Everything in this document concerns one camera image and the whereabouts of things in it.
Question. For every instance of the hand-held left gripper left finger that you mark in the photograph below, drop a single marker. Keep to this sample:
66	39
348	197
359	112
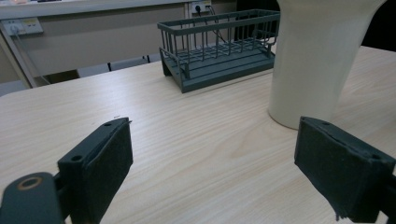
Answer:
102	168

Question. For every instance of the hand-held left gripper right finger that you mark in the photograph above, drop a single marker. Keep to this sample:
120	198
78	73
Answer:
339	174

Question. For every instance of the cream tumbler cup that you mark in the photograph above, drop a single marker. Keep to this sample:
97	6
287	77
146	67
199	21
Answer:
306	62

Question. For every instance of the white wall socket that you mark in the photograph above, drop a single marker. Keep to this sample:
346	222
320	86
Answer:
200	6
21	26

